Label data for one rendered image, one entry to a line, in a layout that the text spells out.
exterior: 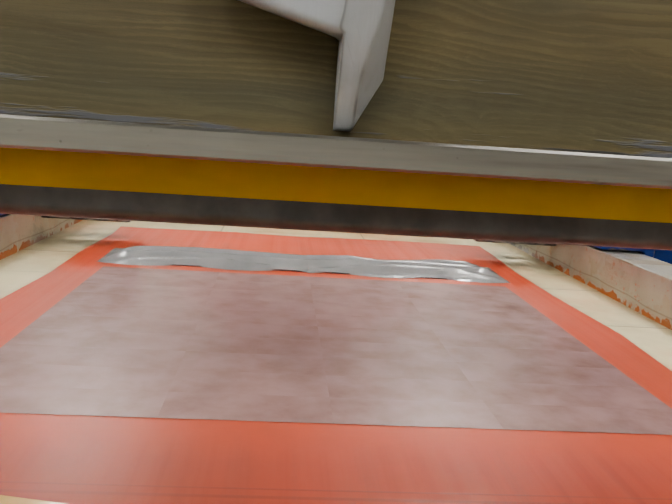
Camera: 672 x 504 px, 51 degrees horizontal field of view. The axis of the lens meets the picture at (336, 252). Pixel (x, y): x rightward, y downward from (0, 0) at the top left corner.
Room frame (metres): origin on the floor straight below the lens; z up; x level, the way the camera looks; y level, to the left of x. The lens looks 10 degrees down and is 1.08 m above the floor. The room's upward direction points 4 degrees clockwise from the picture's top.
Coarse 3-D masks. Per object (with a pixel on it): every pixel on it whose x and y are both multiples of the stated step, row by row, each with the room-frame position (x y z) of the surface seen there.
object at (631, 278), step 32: (0, 224) 0.57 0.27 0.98; (32, 224) 0.65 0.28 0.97; (64, 224) 0.75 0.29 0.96; (0, 256) 0.57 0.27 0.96; (544, 256) 0.74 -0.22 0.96; (576, 256) 0.66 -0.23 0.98; (608, 256) 0.60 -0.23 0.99; (640, 256) 0.60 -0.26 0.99; (608, 288) 0.59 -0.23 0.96; (640, 288) 0.54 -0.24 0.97
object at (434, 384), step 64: (384, 256) 0.71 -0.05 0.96; (448, 256) 0.74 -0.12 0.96; (320, 320) 0.45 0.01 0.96; (384, 320) 0.46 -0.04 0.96; (448, 320) 0.47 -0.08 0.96; (512, 320) 0.49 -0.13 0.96; (576, 320) 0.50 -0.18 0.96; (384, 384) 0.34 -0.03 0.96; (448, 384) 0.35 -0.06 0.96; (512, 384) 0.35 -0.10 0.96; (576, 384) 0.36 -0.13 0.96; (640, 384) 0.37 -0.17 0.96; (384, 448) 0.27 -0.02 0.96; (448, 448) 0.27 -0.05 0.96; (512, 448) 0.28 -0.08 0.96; (576, 448) 0.28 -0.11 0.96; (640, 448) 0.29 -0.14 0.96
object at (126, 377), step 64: (0, 320) 0.41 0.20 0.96; (64, 320) 0.41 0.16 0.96; (128, 320) 0.42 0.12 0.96; (192, 320) 0.43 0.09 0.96; (256, 320) 0.44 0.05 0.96; (0, 384) 0.31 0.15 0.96; (64, 384) 0.31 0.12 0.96; (128, 384) 0.32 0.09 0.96; (192, 384) 0.32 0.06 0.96; (256, 384) 0.33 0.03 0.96; (320, 384) 0.34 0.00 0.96; (0, 448) 0.25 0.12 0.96; (64, 448) 0.25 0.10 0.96; (128, 448) 0.25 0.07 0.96; (192, 448) 0.26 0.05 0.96; (256, 448) 0.26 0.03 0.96; (320, 448) 0.26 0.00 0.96
